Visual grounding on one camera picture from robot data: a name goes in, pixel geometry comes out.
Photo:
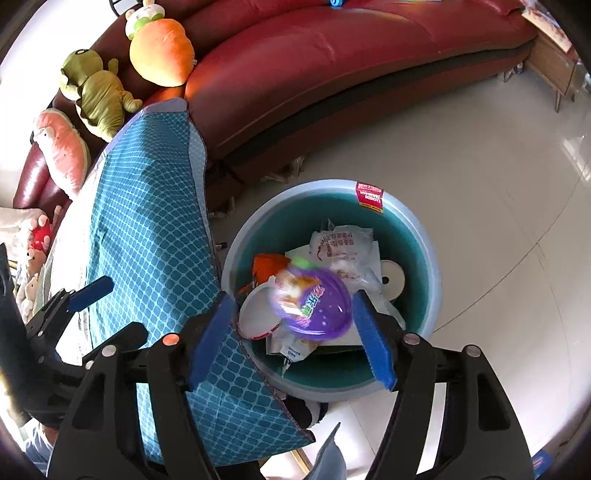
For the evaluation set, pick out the pink radish plush toy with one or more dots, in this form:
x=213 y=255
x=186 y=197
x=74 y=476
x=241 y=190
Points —
x=62 y=152

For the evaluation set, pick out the orange snack packet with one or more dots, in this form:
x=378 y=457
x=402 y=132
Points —
x=265 y=267

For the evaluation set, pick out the light blue torn paper wrapper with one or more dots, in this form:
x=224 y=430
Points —
x=291 y=348

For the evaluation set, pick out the cream teddy bear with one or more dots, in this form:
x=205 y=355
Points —
x=28 y=293

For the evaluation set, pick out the teal round plastic bin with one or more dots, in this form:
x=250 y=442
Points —
x=406 y=230

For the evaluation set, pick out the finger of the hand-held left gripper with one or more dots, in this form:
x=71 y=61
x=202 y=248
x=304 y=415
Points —
x=92 y=293
x=120 y=344

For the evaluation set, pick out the white cloth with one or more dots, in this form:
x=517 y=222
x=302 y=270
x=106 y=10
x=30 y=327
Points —
x=18 y=218

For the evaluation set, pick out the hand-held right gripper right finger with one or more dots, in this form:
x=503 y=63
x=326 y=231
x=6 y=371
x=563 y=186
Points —
x=376 y=346

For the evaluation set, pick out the blue and beige patterned blanket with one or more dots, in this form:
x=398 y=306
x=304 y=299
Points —
x=147 y=221

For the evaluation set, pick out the purple and green capsule egg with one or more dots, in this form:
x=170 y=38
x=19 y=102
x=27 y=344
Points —
x=318 y=300

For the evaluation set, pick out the wooden side cabinet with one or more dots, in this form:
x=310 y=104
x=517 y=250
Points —
x=551 y=60

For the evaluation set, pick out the small blue toy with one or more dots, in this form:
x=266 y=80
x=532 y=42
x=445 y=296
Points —
x=333 y=2

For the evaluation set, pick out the white plastic bag red print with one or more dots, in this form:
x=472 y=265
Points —
x=341 y=249

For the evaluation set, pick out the dark red leather sofa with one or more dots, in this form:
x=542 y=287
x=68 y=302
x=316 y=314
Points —
x=346 y=69

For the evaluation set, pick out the green dinosaur plush toy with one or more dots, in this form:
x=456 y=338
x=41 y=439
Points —
x=99 y=101

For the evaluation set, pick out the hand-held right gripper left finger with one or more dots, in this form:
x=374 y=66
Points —
x=210 y=346

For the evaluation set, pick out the brown teddy bear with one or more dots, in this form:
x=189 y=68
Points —
x=37 y=261

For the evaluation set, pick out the orange carrot bunny plush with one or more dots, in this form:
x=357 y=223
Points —
x=159 y=50

